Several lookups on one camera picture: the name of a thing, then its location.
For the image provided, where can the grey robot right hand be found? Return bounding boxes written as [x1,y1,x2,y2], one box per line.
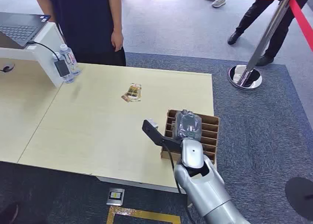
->
[171,110,203,142]

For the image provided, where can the person's left hand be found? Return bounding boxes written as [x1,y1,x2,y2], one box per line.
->
[111,30,124,53]

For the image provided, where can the slotted cardboard card box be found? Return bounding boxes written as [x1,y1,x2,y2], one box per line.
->
[161,109,220,165]

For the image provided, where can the person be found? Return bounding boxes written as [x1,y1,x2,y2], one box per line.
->
[32,0,127,67]

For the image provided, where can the clear water bottle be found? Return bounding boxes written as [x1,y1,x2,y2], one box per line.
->
[52,52,75,84]
[60,44,81,77]

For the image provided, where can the black power adapter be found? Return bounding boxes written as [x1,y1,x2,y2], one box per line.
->
[54,59,71,78]

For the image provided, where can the dark blue carpet mat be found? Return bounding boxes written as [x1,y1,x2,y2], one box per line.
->
[0,52,313,224]

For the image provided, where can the white desk riser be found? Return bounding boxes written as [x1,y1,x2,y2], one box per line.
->
[0,22,66,89]

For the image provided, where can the chrome stanchion base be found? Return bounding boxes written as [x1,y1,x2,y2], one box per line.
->
[227,65,262,91]

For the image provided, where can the silver floor socket plate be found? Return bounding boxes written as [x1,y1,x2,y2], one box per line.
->
[106,187,125,206]

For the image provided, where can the bystander's pale sneakers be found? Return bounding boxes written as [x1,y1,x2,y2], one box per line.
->
[204,0,226,9]

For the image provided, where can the dark grey laptop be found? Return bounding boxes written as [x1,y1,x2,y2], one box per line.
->
[0,12,51,50]

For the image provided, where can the bystander in black trousers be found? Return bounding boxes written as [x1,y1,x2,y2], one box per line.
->
[227,0,313,67]

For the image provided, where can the black round floor base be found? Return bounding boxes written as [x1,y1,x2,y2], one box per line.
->
[284,177,313,222]

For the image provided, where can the short red barrier belt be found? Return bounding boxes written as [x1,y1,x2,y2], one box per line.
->
[289,0,313,52]

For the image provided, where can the black rounded object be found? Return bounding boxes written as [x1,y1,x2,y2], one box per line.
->
[0,201,19,224]

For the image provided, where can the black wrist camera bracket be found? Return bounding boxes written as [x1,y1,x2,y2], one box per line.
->
[142,118,182,154]

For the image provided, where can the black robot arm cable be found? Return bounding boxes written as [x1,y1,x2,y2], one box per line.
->
[161,141,196,224]

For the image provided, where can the black laptop power cable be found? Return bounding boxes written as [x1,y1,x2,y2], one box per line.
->
[26,40,60,62]

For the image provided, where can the chrome stanchion post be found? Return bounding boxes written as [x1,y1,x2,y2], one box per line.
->
[237,0,298,88]

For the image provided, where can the black desk cable grommet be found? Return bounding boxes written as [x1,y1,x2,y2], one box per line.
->
[0,63,16,74]

